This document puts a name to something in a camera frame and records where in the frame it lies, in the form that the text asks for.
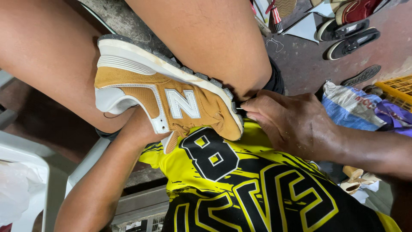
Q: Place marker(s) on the white paper sheet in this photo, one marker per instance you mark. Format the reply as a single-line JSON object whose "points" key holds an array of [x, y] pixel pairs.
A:
{"points": [[302, 29]]}

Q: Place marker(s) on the grey plastic crate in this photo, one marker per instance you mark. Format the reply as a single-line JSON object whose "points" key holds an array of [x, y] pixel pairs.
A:
{"points": [[141, 206]]}

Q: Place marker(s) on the white and blue woven sack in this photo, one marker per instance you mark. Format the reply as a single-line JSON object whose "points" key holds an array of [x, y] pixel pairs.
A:
{"points": [[349, 108]]}

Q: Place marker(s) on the person's right hand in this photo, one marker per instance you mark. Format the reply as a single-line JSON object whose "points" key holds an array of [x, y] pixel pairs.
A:
{"points": [[296, 124]]}

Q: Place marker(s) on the yellow plastic crate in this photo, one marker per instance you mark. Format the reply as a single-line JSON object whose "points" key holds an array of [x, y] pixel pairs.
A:
{"points": [[397, 88]]}

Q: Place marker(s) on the yellow and black jersey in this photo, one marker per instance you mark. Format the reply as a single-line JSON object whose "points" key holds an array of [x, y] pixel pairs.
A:
{"points": [[257, 193]]}

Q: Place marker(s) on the purple plastic bag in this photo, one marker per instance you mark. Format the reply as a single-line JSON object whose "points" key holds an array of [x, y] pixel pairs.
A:
{"points": [[396, 117]]}

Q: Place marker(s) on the beige leather shoe piece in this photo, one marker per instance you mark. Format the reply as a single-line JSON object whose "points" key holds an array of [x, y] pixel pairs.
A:
{"points": [[355, 177]]}

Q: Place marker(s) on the beige sandal sole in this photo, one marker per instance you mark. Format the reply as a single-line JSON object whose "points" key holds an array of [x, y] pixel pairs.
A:
{"points": [[285, 6]]}

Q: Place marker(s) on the person's left hand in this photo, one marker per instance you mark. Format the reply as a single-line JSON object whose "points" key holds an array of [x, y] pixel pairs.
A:
{"points": [[139, 127]]}

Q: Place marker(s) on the person's right leg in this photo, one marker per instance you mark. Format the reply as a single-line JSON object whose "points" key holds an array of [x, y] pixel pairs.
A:
{"points": [[206, 45]]}

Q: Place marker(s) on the person's left leg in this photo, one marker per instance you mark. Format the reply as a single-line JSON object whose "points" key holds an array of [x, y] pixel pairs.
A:
{"points": [[48, 58]]}

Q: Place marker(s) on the person's right fingers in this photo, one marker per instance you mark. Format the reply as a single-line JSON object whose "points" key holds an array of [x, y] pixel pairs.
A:
{"points": [[259, 108]]}

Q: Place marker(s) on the red and white striped tool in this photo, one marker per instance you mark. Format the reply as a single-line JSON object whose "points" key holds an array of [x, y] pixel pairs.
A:
{"points": [[276, 19]]}

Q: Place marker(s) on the person's leg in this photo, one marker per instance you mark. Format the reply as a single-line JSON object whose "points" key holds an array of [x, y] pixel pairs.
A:
{"points": [[48, 58], [206, 45]]}

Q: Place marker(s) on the black shorts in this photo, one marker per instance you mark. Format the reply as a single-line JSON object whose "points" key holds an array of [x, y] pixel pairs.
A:
{"points": [[275, 79]]}

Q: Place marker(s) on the black slip-on shoe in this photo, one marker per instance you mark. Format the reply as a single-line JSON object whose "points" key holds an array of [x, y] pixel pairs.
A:
{"points": [[344, 30], [352, 43]]}

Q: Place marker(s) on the white thread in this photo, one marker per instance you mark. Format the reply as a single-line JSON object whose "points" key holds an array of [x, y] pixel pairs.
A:
{"points": [[274, 43]]}

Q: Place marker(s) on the red shoe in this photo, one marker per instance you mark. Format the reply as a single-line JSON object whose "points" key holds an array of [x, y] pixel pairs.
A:
{"points": [[357, 9]]}

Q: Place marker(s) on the white plastic bag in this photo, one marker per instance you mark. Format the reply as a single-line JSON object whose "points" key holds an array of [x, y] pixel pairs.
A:
{"points": [[16, 190]]}

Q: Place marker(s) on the tan suede sneaker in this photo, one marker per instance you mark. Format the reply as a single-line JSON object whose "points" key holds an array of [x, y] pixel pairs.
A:
{"points": [[180, 96]]}

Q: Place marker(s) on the black shoe sole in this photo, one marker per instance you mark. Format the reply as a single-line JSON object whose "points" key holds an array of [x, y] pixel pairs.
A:
{"points": [[362, 75]]}

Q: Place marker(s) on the white plastic chair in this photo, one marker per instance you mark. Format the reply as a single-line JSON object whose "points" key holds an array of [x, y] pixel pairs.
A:
{"points": [[35, 154]]}

